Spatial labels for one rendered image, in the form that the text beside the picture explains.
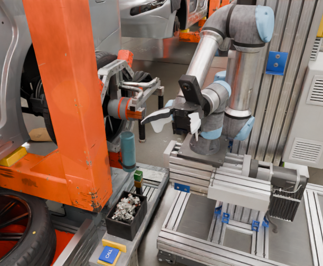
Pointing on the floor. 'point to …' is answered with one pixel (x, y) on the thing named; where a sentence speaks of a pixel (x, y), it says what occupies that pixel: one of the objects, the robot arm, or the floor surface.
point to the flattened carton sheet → (39, 135)
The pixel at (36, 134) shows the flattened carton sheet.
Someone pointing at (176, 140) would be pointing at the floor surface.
